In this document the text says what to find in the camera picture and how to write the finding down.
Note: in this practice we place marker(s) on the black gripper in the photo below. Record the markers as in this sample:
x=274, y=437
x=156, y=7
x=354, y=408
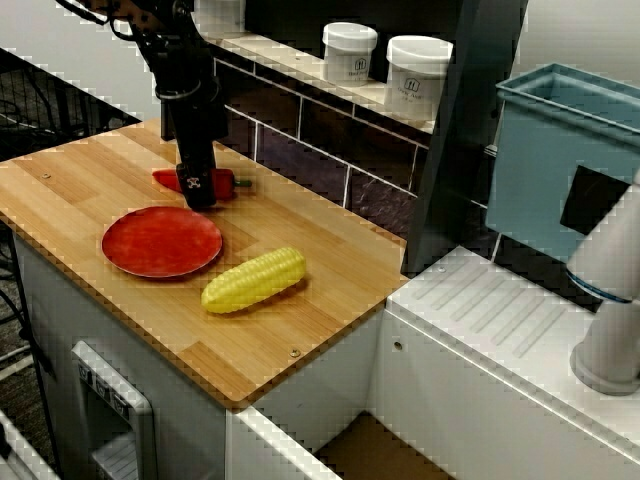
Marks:
x=197, y=115

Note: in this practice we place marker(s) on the red toy pepper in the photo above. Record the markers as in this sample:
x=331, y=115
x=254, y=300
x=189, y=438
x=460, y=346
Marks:
x=225, y=182

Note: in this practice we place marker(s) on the yellow toy corn cob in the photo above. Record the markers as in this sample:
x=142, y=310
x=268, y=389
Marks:
x=255, y=280

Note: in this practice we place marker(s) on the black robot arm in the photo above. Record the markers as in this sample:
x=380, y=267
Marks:
x=170, y=40

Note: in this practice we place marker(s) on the red round plate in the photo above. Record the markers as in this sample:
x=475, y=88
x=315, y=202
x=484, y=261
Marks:
x=160, y=242

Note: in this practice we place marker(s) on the dark tile backsplash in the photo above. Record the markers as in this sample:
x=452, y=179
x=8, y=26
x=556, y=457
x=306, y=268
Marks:
x=320, y=160

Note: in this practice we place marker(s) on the beige wooden shelf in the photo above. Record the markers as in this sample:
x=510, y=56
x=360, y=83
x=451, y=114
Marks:
x=270, y=50

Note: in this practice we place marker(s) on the white lidded plastic jar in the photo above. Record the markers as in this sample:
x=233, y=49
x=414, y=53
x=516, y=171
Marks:
x=350, y=50
x=220, y=15
x=417, y=75

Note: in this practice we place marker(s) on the black mesh netting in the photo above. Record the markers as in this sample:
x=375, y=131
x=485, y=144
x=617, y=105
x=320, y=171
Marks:
x=30, y=100

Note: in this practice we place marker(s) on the dark kitchen back panel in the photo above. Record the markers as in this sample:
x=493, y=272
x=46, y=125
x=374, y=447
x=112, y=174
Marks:
x=300, y=15

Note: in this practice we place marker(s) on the white toy kitchen cabinet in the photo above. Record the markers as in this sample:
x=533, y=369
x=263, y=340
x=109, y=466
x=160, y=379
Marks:
x=190, y=425

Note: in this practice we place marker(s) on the grey dispenser panel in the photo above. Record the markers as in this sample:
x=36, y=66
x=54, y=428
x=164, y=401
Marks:
x=125, y=420

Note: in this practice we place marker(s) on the teal plastic bin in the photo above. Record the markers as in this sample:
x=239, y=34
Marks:
x=530, y=165

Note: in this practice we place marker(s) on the white toy sink unit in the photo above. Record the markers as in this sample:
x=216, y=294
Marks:
x=500, y=400

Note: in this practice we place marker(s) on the silver aluminium frame rail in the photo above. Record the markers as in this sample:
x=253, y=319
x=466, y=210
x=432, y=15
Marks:
x=15, y=450

